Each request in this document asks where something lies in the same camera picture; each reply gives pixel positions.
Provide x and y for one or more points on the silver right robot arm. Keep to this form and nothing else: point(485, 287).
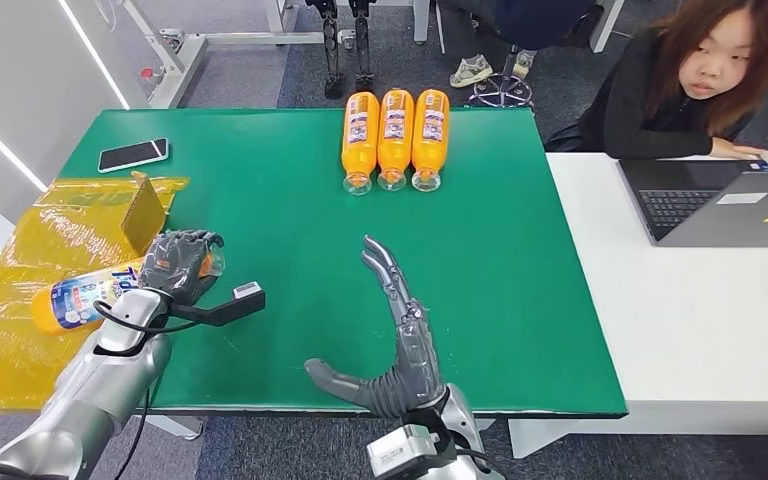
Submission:
point(457, 437)

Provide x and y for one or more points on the black smartphone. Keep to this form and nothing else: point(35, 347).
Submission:
point(133, 155)

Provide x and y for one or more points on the orange juice bottle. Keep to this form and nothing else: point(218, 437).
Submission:
point(72, 305)
point(359, 136)
point(430, 132)
point(395, 132)

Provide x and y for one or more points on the person's hand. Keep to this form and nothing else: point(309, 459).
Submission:
point(732, 150)

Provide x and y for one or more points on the black robot leg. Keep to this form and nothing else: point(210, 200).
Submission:
point(362, 46)
point(332, 53)

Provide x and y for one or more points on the grey laptop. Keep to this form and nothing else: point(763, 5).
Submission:
point(722, 212)

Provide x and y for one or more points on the green table mat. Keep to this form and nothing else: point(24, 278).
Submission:
point(291, 199)

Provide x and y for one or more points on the seated person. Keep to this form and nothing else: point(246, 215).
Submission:
point(530, 20)

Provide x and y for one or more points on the office chair base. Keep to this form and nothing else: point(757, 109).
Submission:
point(500, 93)

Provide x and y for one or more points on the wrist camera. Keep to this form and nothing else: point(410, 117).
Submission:
point(232, 306)
point(400, 454)

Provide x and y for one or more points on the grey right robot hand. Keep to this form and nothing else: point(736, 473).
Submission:
point(414, 358)

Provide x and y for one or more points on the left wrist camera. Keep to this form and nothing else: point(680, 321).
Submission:
point(232, 306)

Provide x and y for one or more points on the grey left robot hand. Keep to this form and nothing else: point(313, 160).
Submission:
point(175, 265)

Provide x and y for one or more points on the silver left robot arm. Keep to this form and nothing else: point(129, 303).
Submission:
point(106, 384)

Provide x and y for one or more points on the yellow plastic-wrapped box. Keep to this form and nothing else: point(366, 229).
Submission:
point(13, 358)

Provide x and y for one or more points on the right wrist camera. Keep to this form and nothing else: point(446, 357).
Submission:
point(400, 454)

